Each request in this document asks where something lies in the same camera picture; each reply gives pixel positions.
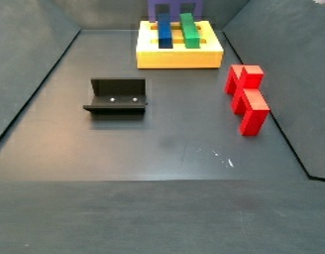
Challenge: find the yellow slotted board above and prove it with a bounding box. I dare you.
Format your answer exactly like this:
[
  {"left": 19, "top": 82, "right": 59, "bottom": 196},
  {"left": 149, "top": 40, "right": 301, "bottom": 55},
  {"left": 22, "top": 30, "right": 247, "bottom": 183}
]
[{"left": 135, "top": 21, "right": 223, "bottom": 69}]

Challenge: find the red cross-shaped block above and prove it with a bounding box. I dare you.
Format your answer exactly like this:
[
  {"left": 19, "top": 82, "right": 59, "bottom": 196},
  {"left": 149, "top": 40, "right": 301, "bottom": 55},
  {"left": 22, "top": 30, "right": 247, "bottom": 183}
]
[{"left": 225, "top": 64, "right": 269, "bottom": 136}]

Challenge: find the purple cross-shaped block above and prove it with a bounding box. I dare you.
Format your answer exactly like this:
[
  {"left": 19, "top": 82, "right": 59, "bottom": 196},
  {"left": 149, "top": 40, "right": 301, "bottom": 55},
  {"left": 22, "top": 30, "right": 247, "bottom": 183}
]
[{"left": 146, "top": 0, "right": 203, "bottom": 23}]

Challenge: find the blue long block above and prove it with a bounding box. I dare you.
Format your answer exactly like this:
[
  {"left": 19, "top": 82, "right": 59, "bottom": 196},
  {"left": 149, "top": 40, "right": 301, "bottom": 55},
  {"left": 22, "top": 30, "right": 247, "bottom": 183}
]
[{"left": 157, "top": 13, "right": 173, "bottom": 49}]

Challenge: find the black angle bracket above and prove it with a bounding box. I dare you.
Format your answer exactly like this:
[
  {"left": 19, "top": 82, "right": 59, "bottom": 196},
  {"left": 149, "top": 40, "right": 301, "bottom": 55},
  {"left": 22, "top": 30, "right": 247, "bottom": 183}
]
[{"left": 82, "top": 77, "right": 146, "bottom": 113}]

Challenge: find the green long block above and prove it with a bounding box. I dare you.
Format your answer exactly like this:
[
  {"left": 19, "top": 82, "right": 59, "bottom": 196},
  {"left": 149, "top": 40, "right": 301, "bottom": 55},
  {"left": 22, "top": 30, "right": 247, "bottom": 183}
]
[{"left": 179, "top": 13, "right": 201, "bottom": 49}]

